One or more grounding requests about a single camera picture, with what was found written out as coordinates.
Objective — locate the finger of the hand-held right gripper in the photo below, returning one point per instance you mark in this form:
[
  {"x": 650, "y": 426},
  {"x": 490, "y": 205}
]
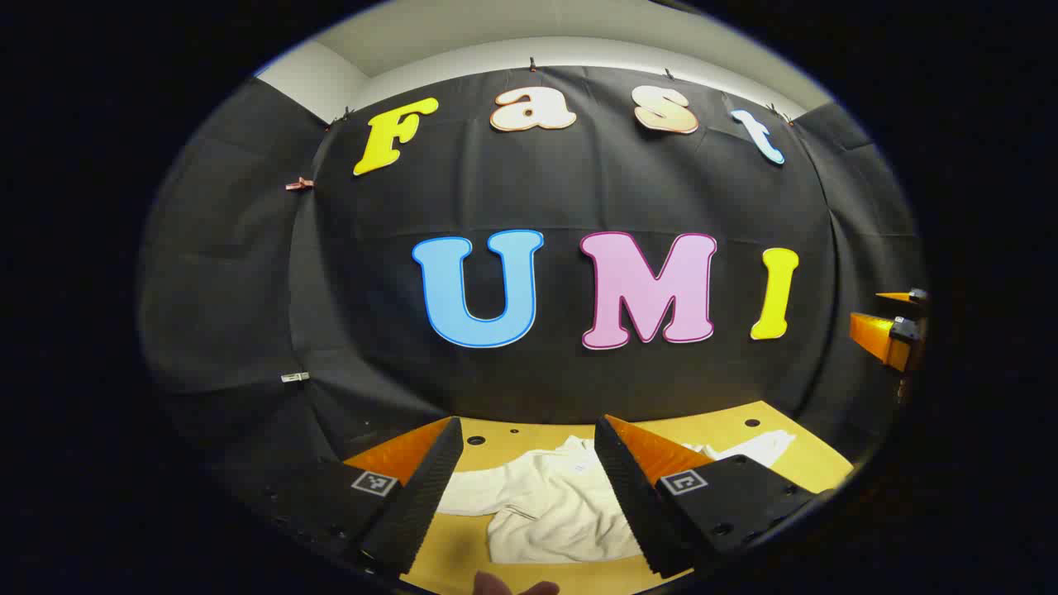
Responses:
[
  {"x": 878, "y": 337},
  {"x": 899, "y": 296}
]

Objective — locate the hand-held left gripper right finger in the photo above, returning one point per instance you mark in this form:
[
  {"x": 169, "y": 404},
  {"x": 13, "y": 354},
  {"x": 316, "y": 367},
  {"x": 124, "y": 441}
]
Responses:
[{"x": 632, "y": 504}]

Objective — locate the cream white sweatshirt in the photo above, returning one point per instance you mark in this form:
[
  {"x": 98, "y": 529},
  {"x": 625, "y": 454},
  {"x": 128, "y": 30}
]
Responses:
[{"x": 545, "y": 512}]

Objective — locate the silver cloth clip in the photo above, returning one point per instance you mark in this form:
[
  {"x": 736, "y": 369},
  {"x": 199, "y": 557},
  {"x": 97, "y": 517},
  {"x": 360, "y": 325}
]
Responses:
[{"x": 295, "y": 377}]

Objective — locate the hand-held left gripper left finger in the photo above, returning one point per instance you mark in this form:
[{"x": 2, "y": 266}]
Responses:
[{"x": 421, "y": 504}]

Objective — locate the orange cloth clip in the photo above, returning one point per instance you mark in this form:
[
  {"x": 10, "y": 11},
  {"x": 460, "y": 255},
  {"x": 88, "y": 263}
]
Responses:
[{"x": 299, "y": 183}]

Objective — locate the black backdrop cloth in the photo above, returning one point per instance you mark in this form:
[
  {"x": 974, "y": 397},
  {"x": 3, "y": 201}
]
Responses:
[{"x": 579, "y": 190}]

